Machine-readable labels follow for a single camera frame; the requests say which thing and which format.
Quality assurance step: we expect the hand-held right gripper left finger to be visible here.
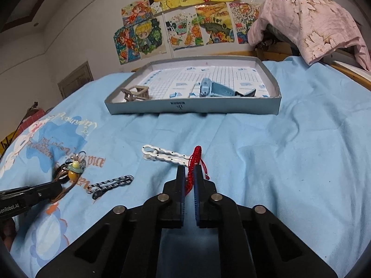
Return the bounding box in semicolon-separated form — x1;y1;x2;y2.
35;165;186;278

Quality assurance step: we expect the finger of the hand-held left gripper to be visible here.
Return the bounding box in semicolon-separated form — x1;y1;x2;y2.
26;181;64;202

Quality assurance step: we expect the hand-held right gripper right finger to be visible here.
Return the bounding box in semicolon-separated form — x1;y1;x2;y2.
194;165;338;278

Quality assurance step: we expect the brown cord yellow bead necklace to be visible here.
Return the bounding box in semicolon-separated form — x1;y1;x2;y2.
51;151;87;202

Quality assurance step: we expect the white link bracelet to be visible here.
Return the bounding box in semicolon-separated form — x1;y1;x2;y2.
141;144;189;167

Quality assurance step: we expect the grey cardboard tray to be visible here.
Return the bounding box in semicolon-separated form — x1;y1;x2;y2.
104;56;282;116

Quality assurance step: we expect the person's left hand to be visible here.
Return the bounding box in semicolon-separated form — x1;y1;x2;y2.
0;218;17;252

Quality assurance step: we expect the red cloth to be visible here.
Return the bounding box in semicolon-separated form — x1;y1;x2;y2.
22;108;47;126

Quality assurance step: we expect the blue printed bedsheet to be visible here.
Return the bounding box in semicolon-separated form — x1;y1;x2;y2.
0;56;371;278

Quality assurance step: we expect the beige hair claw clip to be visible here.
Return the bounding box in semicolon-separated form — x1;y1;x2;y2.
120;85;152;102

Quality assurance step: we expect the brown door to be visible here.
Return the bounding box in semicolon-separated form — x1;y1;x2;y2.
58;61;94;99

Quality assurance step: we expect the pink floral blanket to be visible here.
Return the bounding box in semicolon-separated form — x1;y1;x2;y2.
247;0;371;71

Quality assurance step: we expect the group of colourful wall drawings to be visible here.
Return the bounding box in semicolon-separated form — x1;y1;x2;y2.
113;0;267;66

